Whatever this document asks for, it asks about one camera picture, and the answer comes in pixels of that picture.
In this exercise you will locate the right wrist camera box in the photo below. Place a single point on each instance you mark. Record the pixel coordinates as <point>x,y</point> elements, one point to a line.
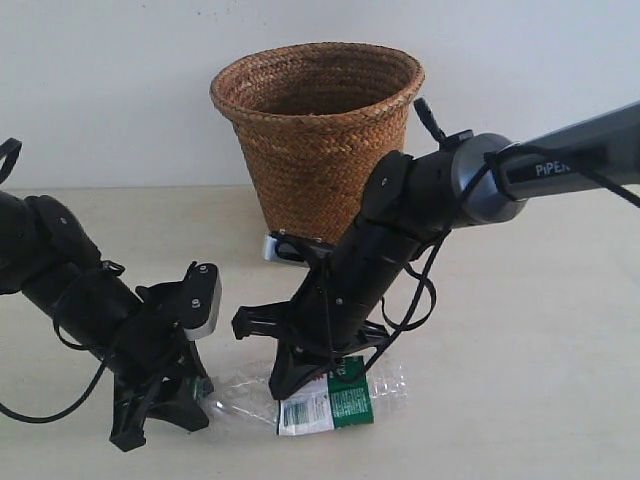
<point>281,247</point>

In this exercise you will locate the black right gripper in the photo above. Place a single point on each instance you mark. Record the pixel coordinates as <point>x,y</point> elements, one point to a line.
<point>331,306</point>

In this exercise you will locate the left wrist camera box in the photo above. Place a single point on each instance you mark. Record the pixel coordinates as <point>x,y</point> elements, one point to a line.
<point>200,300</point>

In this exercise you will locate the clear plastic bottle green label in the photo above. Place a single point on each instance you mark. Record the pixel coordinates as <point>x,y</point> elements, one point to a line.
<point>240,399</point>

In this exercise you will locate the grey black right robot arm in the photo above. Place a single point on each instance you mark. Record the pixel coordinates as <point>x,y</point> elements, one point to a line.
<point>408,208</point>

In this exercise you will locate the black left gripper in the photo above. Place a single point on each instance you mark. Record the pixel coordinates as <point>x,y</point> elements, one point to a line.
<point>100,312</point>

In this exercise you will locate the brown woven wicker basket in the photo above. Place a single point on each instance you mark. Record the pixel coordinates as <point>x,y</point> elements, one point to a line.
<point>312,121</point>

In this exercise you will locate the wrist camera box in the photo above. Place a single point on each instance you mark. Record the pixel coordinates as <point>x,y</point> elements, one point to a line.
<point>200,300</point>
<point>281,247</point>

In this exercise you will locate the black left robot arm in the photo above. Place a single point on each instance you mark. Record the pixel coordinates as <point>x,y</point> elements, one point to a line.
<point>39,233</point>

